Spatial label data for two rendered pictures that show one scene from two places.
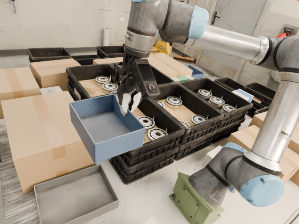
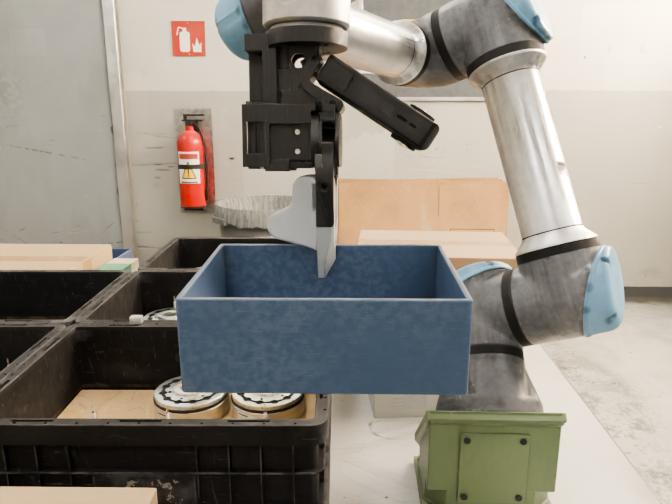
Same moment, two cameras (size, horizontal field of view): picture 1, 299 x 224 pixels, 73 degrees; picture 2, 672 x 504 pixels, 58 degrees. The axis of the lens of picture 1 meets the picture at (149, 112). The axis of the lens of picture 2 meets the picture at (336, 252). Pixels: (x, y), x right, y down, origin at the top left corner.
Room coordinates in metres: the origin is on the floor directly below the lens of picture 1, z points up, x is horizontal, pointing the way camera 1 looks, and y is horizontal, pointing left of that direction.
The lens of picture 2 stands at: (0.16, 0.46, 1.26)
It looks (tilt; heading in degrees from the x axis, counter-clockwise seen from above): 14 degrees down; 312
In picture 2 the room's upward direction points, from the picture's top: straight up
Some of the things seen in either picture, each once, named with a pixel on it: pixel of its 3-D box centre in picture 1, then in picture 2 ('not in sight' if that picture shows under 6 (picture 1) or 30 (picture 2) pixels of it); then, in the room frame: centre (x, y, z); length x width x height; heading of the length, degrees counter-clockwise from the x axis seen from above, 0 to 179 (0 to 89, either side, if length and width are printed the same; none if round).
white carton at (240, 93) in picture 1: (237, 100); not in sight; (1.35, -0.62, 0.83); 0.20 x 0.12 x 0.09; 135
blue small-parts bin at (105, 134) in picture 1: (105, 124); (327, 309); (0.47, 0.12, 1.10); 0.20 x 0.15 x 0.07; 41
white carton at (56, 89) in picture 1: (54, 100); not in sight; (1.03, 0.60, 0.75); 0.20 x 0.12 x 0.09; 43
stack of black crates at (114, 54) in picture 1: (113, 65); not in sight; (2.65, 0.62, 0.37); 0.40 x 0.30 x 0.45; 130
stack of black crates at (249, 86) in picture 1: (256, 107); not in sight; (2.21, -1.26, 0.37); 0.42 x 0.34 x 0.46; 40
